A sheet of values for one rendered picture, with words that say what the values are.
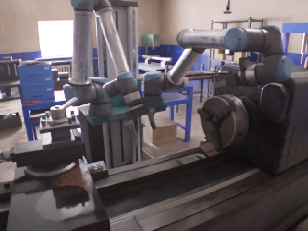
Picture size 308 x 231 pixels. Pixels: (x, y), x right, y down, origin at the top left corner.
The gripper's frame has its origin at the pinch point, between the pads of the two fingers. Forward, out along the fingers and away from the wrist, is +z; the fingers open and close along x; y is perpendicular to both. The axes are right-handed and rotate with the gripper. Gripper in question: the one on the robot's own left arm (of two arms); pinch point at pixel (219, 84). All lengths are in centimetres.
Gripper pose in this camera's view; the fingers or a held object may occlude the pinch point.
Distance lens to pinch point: 110.7
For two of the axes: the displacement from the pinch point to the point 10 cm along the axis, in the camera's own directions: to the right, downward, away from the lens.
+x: 8.1, -1.4, 5.7
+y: 1.7, 9.9, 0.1
